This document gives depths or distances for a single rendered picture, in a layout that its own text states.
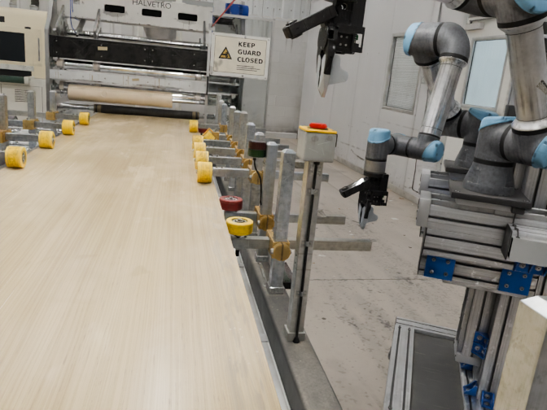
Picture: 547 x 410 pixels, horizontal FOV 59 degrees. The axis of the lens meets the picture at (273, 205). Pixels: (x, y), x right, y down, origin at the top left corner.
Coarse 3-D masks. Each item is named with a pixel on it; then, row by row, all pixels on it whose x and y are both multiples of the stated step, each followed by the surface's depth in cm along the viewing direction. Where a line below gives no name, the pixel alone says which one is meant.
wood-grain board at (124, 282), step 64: (128, 128) 320; (0, 192) 150; (64, 192) 157; (128, 192) 164; (192, 192) 172; (0, 256) 104; (64, 256) 107; (128, 256) 110; (192, 256) 114; (0, 320) 80; (64, 320) 81; (128, 320) 83; (192, 320) 85; (0, 384) 64; (64, 384) 66; (128, 384) 67; (192, 384) 68; (256, 384) 69
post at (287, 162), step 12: (288, 156) 134; (288, 168) 135; (288, 180) 136; (288, 192) 137; (276, 204) 141; (288, 204) 138; (276, 216) 140; (288, 216) 139; (276, 228) 139; (276, 240) 140; (276, 264) 142; (276, 276) 143
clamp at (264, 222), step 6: (258, 210) 168; (258, 216) 165; (264, 216) 162; (270, 216) 163; (258, 222) 162; (264, 222) 162; (270, 222) 162; (258, 228) 164; (264, 228) 162; (270, 228) 163
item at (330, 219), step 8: (224, 216) 166; (232, 216) 166; (240, 216) 167; (248, 216) 168; (296, 216) 171; (320, 216) 172; (328, 216) 173; (336, 216) 174; (344, 216) 174; (328, 224) 174; (336, 224) 174; (344, 224) 175
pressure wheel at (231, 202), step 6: (222, 198) 164; (228, 198) 166; (234, 198) 167; (240, 198) 167; (222, 204) 164; (228, 204) 163; (234, 204) 163; (240, 204) 165; (228, 210) 163; (234, 210) 164
